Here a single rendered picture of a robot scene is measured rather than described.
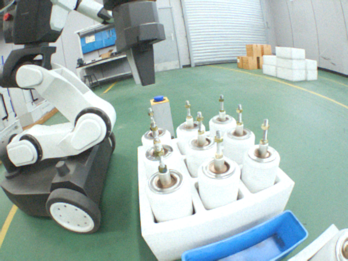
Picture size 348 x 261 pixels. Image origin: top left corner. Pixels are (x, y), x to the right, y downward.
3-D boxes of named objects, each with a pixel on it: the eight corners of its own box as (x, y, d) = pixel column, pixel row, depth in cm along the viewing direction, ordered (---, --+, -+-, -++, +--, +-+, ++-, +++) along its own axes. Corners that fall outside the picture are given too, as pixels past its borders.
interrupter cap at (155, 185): (170, 167, 40) (170, 164, 39) (191, 182, 34) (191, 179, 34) (142, 182, 36) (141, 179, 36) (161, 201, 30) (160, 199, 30)
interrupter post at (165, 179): (167, 177, 37) (164, 165, 35) (174, 182, 35) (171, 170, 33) (158, 182, 35) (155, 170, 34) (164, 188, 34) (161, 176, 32)
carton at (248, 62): (257, 69, 344) (256, 56, 332) (249, 69, 343) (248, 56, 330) (250, 68, 371) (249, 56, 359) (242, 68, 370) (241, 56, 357)
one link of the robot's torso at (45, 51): (-4, 91, 40) (-2, 51, 33) (12, 85, 51) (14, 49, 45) (38, 91, 46) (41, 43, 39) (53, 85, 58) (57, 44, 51)
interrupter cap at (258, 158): (272, 167, 33) (272, 164, 32) (242, 158, 38) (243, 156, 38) (279, 150, 37) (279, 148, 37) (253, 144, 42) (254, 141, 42)
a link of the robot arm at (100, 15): (113, 25, 66) (76, 6, 53) (108, 31, 77) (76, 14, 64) (126, 8, 66) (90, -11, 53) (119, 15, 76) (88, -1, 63)
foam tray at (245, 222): (159, 262, 38) (141, 235, 30) (148, 180, 73) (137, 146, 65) (278, 221, 42) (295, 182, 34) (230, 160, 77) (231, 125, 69)
